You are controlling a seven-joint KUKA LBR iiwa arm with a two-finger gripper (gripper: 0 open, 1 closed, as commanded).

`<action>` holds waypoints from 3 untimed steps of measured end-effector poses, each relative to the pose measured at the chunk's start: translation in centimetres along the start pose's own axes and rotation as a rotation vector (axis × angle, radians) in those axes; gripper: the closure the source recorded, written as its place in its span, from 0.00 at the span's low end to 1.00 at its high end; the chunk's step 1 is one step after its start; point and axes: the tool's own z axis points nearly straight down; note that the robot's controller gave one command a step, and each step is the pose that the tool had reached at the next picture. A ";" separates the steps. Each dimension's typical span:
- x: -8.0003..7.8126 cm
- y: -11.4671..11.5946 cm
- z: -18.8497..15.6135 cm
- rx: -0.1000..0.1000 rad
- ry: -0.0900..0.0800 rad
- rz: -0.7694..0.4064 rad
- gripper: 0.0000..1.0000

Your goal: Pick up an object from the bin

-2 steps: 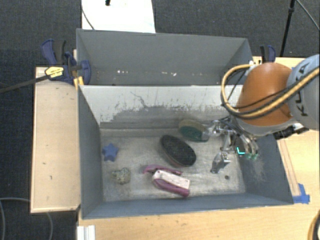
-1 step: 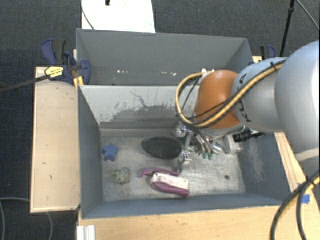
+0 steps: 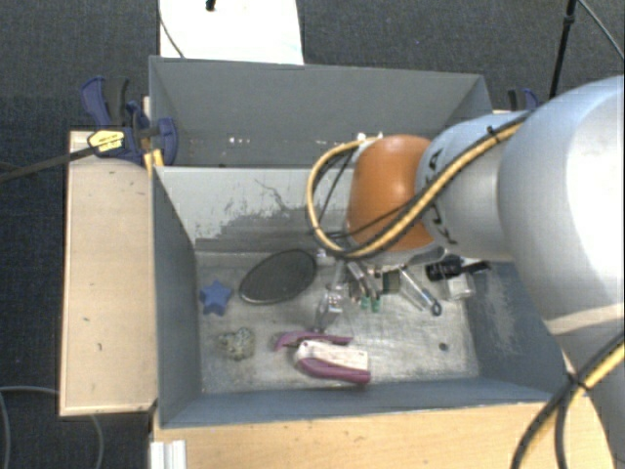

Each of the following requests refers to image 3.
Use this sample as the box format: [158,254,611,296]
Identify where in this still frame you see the grey metal bin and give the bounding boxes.
[147,55,570,430]

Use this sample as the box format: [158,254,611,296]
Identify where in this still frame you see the purple and white pliers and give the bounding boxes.
[271,330,373,387]

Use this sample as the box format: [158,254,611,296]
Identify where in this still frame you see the pale wood board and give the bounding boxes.
[59,129,160,417]

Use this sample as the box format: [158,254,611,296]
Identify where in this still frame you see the black oval mesh disc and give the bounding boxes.
[237,248,318,306]

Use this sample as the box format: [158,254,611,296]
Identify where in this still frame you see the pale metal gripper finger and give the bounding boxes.
[313,294,334,334]
[325,283,347,322]

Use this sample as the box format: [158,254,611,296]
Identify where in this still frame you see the black cylinder on white bracket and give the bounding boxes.
[425,255,492,303]

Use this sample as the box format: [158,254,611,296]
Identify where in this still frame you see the grey-green lumpy stone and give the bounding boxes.
[215,325,258,362]

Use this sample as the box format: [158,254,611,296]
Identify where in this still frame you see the blue star block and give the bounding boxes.
[197,279,233,318]

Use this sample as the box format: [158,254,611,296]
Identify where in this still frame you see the clear tube with black ring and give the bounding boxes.
[398,268,443,318]

